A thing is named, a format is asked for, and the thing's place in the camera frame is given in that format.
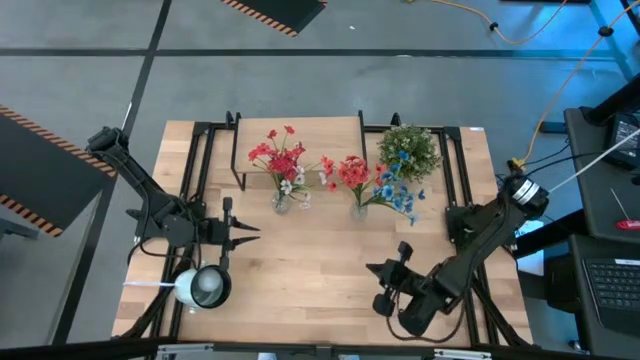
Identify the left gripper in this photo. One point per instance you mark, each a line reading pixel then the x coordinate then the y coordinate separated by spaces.
pixel 215 232

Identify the black office desk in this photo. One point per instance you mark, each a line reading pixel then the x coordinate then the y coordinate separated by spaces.
pixel 590 210
pixel 580 325

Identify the silver metal bracket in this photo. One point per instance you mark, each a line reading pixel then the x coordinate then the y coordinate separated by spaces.
pixel 185 348
pixel 460 354

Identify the black crossbar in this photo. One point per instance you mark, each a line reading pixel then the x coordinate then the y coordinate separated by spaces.
pixel 100 350

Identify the black metal rig frame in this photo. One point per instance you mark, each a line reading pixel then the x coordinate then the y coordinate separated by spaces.
pixel 202 128

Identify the green potted plant black pot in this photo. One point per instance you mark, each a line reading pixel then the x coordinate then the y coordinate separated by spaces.
pixel 417 142

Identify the white artificial flower bunch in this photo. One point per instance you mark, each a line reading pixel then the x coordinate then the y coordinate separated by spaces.
pixel 286 187

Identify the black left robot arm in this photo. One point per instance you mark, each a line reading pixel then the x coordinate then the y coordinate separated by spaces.
pixel 150 200

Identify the blue artificial flower bunch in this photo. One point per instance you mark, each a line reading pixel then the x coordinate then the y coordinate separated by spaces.
pixel 389 192

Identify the white spotlight lamp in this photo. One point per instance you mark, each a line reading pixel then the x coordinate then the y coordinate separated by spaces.
pixel 205 287

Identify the black mat with striped edge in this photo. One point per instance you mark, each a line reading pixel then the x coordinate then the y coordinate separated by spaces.
pixel 280 12
pixel 45 170

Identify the flared narrow-neck glass vase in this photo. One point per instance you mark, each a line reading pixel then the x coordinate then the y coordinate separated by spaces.
pixel 358 213

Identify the deep red artificial flower bunch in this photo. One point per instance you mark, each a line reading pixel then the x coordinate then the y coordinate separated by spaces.
pixel 281 164

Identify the ribbed glass jar vase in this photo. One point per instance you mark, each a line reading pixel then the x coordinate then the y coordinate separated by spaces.
pixel 280 206

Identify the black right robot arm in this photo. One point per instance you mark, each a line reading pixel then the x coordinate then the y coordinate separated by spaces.
pixel 480 240

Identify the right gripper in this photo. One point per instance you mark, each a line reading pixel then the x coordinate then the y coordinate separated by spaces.
pixel 407 282

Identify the black keyboard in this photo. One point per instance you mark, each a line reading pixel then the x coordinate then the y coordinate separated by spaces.
pixel 615 287

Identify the orange-red artificial flower bunch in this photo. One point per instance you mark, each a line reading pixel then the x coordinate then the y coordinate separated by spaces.
pixel 352 172

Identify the black electronic device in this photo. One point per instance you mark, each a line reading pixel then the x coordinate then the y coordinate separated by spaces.
pixel 622 145

